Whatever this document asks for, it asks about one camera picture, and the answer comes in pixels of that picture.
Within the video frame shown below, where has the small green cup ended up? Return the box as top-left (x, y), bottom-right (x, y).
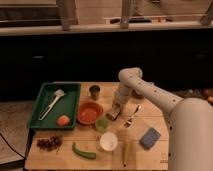
top-left (95, 117), bottom-right (109, 132)

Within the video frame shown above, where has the white bowl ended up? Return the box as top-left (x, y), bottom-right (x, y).
top-left (100, 132), bottom-right (118, 152)

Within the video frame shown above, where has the green plastic tray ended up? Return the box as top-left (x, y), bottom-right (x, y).
top-left (27, 83), bottom-right (81, 130)

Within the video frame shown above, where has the white dish brush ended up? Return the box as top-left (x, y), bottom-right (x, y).
top-left (39, 89), bottom-right (65, 120)

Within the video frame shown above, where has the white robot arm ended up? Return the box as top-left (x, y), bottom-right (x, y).
top-left (113, 68), bottom-right (213, 171)

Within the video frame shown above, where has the blue sponge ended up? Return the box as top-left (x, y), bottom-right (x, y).
top-left (140, 127), bottom-right (161, 150)

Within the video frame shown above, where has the orange tomato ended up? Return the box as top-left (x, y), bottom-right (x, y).
top-left (57, 115), bottom-right (70, 126)

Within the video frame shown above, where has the bunch of dark grapes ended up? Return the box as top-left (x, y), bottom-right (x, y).
top-left (37, 135), bottom-right (62, 151)

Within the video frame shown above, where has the black whiteboard eraser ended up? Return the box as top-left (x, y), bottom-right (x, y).
top-left (106, 109), bottom-right (120, 121)

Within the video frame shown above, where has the green cucumber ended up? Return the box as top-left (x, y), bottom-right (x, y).
top-left (72, 142), bottom-right (96, 160)

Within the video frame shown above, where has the orange bowl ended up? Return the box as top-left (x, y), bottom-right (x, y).
top-left (77, 102), bottom-right (103, 125)

